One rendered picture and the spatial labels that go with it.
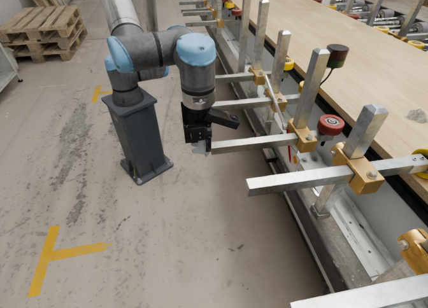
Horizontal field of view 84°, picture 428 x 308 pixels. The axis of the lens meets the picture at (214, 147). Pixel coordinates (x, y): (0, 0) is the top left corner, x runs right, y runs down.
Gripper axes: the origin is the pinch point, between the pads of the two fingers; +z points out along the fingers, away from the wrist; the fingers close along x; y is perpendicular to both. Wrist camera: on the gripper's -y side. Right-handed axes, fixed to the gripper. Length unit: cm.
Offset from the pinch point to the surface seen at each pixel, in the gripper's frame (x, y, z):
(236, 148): 1.5, -9.5, -2.0
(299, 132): -0.4, -31.8, -4.4
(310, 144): 5.0, -33.6, -3.3
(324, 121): -0.3, -39.9, -8.0
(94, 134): -126, 86, 83
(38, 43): -306, 182, 57
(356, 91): -17, -63, -7
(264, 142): 1.5, -19.0, -3.1
